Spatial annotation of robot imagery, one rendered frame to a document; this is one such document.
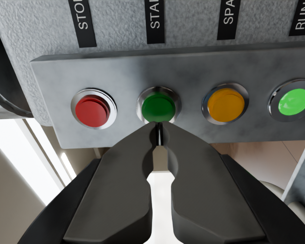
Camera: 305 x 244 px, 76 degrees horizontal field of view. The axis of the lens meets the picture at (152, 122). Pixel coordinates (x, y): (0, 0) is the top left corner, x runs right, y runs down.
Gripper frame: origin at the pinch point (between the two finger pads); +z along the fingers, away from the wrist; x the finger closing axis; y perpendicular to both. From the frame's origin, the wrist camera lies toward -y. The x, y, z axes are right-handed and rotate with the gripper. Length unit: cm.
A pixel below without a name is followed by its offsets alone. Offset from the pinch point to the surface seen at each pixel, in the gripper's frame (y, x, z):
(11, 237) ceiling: 308, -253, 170
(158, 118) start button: 0.7, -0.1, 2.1
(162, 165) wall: 536, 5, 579
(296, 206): 36, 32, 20
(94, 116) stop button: 0.3, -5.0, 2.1
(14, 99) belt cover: 0.9, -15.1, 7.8
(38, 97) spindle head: -0.5, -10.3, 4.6
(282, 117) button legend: 1.4, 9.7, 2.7
